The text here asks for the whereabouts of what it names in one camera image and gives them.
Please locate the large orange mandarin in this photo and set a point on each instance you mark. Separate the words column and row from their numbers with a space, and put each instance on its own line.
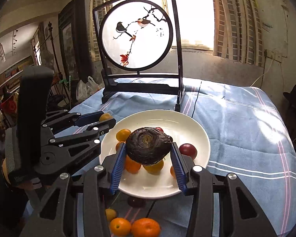
column 145, row 227

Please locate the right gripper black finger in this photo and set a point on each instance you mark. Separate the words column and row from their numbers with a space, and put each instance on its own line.
column 91, row 132

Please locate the white ceramic plate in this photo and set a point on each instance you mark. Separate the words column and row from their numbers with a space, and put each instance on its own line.
column 182, row 128

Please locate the wall power socket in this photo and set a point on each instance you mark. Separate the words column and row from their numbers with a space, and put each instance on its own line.
column 273, row 55

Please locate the dark cherry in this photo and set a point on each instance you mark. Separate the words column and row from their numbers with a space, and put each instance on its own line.
column 136, row 202

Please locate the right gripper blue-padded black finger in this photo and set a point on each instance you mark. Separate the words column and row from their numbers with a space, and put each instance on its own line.
column 58, row 211
column 240, row 213

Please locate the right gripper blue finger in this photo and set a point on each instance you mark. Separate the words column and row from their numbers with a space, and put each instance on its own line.
column 88, row 118

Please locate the round bird painting screen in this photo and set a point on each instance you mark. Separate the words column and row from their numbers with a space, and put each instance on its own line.
column 134, row 36

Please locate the yellow-green plum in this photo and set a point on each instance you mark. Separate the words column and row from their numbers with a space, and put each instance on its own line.
column 155, row 168

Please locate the window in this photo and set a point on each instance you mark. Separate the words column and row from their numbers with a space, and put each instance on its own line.
column 196, row 19

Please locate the right checkered curtain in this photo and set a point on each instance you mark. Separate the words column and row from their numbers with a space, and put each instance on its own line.
column 237, row 31

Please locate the person's hand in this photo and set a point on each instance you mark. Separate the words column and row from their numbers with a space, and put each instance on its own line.
column 30, row 184

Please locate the phone on gripper mount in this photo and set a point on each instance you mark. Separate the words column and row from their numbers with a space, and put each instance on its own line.
column 34, row 89

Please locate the white plastic bag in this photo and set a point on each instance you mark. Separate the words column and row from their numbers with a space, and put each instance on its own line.
column 85, row 90

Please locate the small orange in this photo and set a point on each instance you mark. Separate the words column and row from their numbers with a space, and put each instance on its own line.
column 104, row 117

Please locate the dark red plum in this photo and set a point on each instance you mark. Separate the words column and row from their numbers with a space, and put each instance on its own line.
column 188, row 150
column 120, row 143

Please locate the dark framed painting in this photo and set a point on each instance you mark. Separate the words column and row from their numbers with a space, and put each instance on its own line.
column 74, row 41

